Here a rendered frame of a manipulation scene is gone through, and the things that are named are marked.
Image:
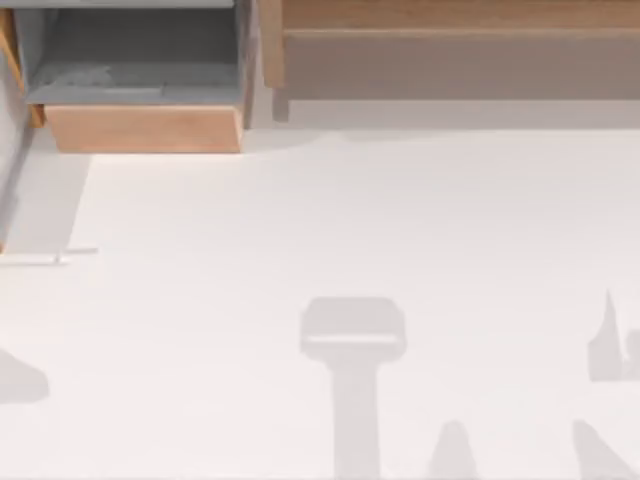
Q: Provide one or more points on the pale wooden drawer front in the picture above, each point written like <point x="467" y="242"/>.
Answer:
<point x="145" y="127"/>

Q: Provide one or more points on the wooden open shelf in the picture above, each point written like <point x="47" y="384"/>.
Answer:
<point x="450" y="55"/>

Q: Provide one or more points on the pulled-out grey drawer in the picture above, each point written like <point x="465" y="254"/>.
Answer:
<point x="135" y="55"/>

